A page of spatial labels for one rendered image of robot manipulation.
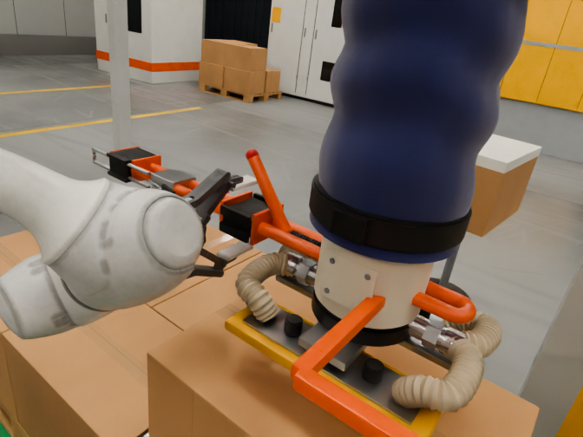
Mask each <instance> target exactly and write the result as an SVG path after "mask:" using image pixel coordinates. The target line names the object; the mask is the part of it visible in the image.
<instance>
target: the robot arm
mask: <svg viewBox="0 0 583 437"><path fill-rule="evenodd" d="M256 184H258V182H257V180H256V178H254V177H253V176H250V175H245V176H239V175H238V174H234V175H231V174H230V173H229V172H228V171H225V170H223V169H220V168H217V169H215V170H214V171H213V172H212V173H211V174H210V175H209V176H207V177H206V178H205V179H204V180H203V181H202V182H201V183H199V184H198V185H197V186H196V187H195V188H194V189H193V190H192V191H191V192H190V193H189V194H188V195H185V196H183V197H180V196H178V195H176V194H174V193H171V192H167V191H162V190H158V189H151V188H147V189H140V188H136V187H130V186H124V185H121V184H117V183H114V182H113V181H110V180H108V179H105V178H102V179H96V180H88V181H86V180H77V179H71V178H69V177H66V176H64V175H62V174H60V173H57V172H55V171H53V170H50V169H48V168H47V167H45V166H42V165H40V164H37V163H35V162H34V161H32V160H28V159H26V158H24V157H22V156H20V155H18V154H15V153H12V152H10V151H7V150H5V149H2V148H0V213H2V214H4V215H6V216H8V217H9V218H11V219H13V220H15V221H16V222H17V223H18V224H20V225H21V226H23V227H24V228H25V229H27V230H28V231H29V232H30V233H31V234H32V235H33V237H34V238H35V239H36V242H37V243H38V244H39V248H40V251H41V252H40V253H38V254H36V255H34V256H31V257H29V258H26V259H25V260H23V261H22V262H21V263H19V264H17V265H16V266H14V267H13V268H11V269H10V270H9V271H7V272H6V273H4V274H3V275H2V276H1V277H0V317H1V318H2V320H3V322H4V323H5V325H6V326H7V327H8V328H9V329H10V330H11V331H12V332H13V333H14V334H15V335H17V336H18V337H20V338H21V339H35V338H41V337H46V336H53V335H58V334H61V333H64V332H67V331H69V330H72V329H75V328H77V327H80V326H85V325H88V324H90V323H92V322H95V321H97V320H99V319H101V318H103V317H105V316H107V315H109V314H110V313H112V312H114V311H116V310H124V309H129V308H133V307H135V306H139V305H143V304H144V303H148V302H151V301H153V300H155V299H157V298H159V297H161V296H163V295H165V294H167V293H168V292H169V291H171V290H173V289H175V288H176V287H177V286H178V285H180V284H181V283H182V282H183V281H184V280H185V279H189V278H190V277H195V276H200V277H223V276H224V271H223V269H224V268H225V267H226V265H227V264H229V263H231V262H232V261H234V260H236V259H237V257H238V256H240V255H242V254H244V253H246V252H248V251H250V250H252V249H253V245H250V244H248V243H247V244H246V243H244V242H242V241H239V242H238V243H236V244H234V245H231V246H228V247H226V248H225V249H223V250H221V251H217V256H218V257H217V256H215V255H214V254H212V253H211V252H209V251H207V250H205V249H204V248H202V247H203V246H204V243H205V242H206V225H207V223H208V222H209V221H210V219H211V217H210V216H211V214H212V213H213V211H214V210H215V209H216V207H217V206H218V205H219V203H220V202H221V200H222V199H223V198H224V197H225V196H226V194H227V193H228V191H231V192H235V191H238V190H240V189H243V188H246V187H248V186H253V185H256ZM200 217H201V218H202V220H200ZM199 255H201V256H202V257H204V258H207V259H209V260H210V261H212V262H214V266H210V265H200V264H195V263H196V262H197V260H198V257H199Z"/></svg>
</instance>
